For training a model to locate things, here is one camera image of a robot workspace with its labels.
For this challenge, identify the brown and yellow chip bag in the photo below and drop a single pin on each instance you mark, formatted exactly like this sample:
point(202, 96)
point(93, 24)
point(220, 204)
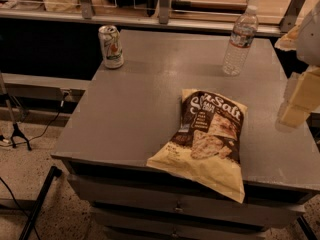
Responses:
point(206, 147)

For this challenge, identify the black metal floor bar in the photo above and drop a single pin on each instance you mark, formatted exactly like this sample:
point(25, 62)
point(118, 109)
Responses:
point(54, 172)

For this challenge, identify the clear plastic water bottle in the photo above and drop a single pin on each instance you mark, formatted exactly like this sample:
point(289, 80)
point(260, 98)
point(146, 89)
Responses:
point(240, 41)

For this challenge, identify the grey drawer cabinet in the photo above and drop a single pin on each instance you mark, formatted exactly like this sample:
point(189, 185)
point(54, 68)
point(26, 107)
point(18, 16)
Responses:
point(127, 115)

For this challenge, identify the black tripod stand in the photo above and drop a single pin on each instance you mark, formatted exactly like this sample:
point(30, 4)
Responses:
point(16, 131)

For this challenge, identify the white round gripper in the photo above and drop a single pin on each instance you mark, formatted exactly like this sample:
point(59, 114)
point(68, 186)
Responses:
point(310, 40)

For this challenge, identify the grey metal shelf rail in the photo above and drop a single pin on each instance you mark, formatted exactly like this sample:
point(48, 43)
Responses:
point(276, 17)

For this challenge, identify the white green 7up can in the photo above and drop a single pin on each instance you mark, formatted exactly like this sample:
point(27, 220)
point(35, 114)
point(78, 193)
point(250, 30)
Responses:
point(111, 47)

